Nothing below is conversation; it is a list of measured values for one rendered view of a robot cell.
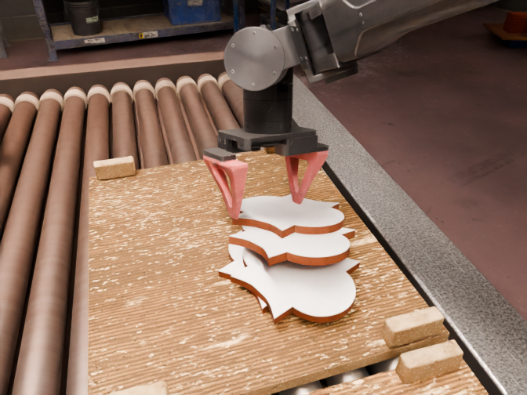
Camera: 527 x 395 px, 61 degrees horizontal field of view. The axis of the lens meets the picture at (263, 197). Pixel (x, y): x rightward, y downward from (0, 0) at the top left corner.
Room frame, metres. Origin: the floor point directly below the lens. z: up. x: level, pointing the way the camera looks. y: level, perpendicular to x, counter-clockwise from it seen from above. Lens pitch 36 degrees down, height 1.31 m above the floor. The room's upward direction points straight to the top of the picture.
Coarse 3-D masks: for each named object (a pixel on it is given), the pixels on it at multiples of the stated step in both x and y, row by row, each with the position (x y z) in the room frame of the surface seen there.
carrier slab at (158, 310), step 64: (128, 192) 0.53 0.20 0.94; (192, 192) 0.53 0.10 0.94; (256, 192) 0.53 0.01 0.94; (320, 192) 0.53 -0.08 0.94; (128, 256) 0.40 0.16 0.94; (192, 256) 0.40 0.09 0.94; (384, 256) 0.40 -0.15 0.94; (128, 320) 0.30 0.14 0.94; (192, 320) 0.30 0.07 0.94; (256, 320) 0.30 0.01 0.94; (384, 320) 0.30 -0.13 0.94; (128, 384) 0.23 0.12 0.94; (192, 384) 0.23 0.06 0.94; (256, 384) 0.23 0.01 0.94
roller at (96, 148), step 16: (96, 96) 0.91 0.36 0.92; (96, 112) 0.83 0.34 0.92; (96, 128) 0.77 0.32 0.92; (96, 144) 0.70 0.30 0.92; (96, 160) 0.65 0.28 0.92; (80, 208) 0.53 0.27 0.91; (80, 224) 0.49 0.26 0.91; (80, 240) 0.45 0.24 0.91; (80, 256) 0.42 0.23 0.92; (80, 272) 0.39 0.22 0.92; (80, 288) 0.36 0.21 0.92; (80, 304) 0.34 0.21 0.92; (80, 320) 0.32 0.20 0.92; (80, 336) 0.29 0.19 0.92; (80, 352) 0.27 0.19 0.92; (80, 368) 0.26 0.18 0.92; (80, 384) 0.24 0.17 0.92
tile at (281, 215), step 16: (256, 208) 0.45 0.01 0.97; (272, 208) 0.45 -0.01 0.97; (288, 208) 0.45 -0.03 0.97; (304, 208) 0.45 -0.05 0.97; (320, 208) 0.45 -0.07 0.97; (336, 208) 0.46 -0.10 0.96; (240, 224) 0.41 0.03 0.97; (256, 224) 0.41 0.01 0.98; (272, 224) 0.40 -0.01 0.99; (288, 224) 0.39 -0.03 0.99; (304, 224) 0.39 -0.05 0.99; (320, 224) 0.39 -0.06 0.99; (336, 224) 0.40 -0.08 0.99
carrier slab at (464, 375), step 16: (464, 368) 0.25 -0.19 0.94; (352, 384) 0.23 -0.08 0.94; (368, 384) 0.23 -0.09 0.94; (384, 384) 0.23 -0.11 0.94; (400, 384) 0.23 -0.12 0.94; (416, 384) 0.23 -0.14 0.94; (432, 384) 0.23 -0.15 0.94; (448, 384) 0.23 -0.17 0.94; (464, 384) 0.23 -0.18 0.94; (480, 384) 0.23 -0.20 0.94
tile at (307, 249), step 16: (240, 240) 0.38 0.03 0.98; (256, 240) 0.37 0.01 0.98; (272, 240) 0.37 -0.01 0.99; (288, 240) 0.37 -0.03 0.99; (304, 240) 0.37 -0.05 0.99; (320, 240) 0.37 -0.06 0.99; (336, 240) 0.37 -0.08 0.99; (272, 256) 0.33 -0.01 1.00; (288, 256) 0.34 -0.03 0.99; (304, 256) 0.33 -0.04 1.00; (320, 256) 0.33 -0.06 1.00; (336, 256) 0.33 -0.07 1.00
